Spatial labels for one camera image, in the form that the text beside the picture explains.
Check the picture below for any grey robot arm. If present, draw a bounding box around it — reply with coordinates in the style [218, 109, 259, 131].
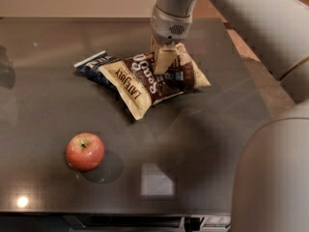
[151, 0, 309, 232]

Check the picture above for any red apple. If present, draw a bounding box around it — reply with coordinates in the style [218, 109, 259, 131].
[66, 132, 104, 171]

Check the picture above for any brown Late July chip bag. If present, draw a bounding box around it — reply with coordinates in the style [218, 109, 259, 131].
[98, 43, 211, 120]

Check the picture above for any blue chip bag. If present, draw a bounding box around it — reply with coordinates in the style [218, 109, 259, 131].
[73, 50, 119, 89]

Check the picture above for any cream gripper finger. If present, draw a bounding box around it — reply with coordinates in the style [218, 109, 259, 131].
[151, 36, 160, 64]
[154, 46, 177, 74]

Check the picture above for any black appliance under table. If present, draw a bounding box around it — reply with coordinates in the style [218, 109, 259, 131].
[63, 215, 231, 232]

